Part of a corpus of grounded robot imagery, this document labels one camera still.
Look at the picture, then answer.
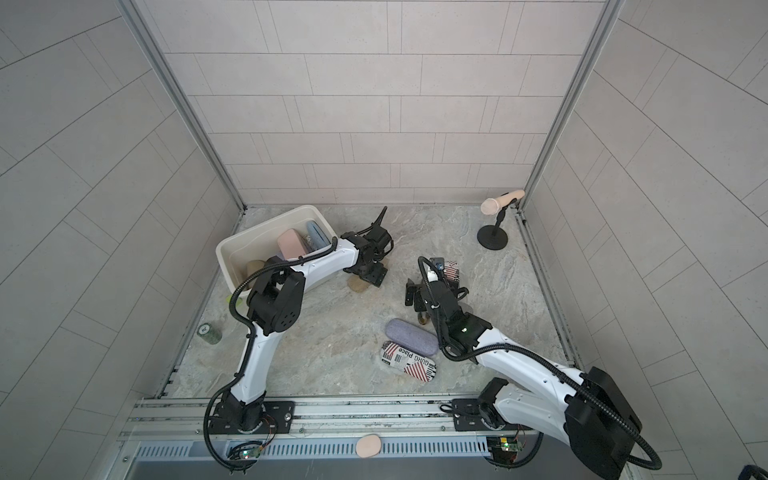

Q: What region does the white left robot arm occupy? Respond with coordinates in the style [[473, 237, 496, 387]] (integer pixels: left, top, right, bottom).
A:
[[203, 208, 394, 434]]

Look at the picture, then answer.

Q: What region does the pink microphone on black stand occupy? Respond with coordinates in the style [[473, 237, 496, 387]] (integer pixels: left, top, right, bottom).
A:
[[477, 190, 526, 251]]

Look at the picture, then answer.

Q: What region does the light blue case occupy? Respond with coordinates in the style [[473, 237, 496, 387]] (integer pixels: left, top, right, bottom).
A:
[[306, 220, 331, 252]]

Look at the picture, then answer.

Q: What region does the pink oval pad on rail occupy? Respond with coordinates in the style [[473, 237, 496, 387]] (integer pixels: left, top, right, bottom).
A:
[[355, 434, 383, 459]]

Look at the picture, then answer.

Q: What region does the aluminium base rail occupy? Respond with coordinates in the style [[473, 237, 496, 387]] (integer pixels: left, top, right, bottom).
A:
[[118, 388, 569, 443]]

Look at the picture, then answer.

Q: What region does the purple case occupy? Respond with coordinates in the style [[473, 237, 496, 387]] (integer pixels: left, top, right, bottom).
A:
[[385, 318, 439, 357]]

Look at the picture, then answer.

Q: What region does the left circuit board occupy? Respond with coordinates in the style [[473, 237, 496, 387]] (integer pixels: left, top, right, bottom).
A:
[[227, 441, 264, 462]]

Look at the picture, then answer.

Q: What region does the circuit board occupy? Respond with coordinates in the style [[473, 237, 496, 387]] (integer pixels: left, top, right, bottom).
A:
[[486, 436, 525, 465], [227, 441, 264, 462]]

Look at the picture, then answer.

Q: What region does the tan case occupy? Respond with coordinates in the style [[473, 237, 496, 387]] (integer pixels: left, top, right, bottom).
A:
[[347, 275, 371, 293]]

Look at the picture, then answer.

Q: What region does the flag newspaper case front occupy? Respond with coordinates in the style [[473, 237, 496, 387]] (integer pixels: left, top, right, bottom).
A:
[[380, 341, 437, 383]]

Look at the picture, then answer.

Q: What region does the flag print case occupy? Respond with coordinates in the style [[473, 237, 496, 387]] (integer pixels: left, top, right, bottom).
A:
[[443, 260, 460, 283]]

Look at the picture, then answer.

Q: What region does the right circuit board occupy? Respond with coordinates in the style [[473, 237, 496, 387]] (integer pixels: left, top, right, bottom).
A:
[[486, 436, 525, 465]]

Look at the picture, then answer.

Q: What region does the cream plastic storage box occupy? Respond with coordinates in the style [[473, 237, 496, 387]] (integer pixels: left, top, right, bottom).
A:
[[216, 205, 337, 292]]

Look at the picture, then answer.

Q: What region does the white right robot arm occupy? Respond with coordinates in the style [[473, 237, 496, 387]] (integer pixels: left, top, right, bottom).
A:
[[414, 256, 663, 479]]

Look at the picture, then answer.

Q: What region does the pink case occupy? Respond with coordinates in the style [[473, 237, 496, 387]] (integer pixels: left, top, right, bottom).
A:
[[277, 229, 310, 260]]

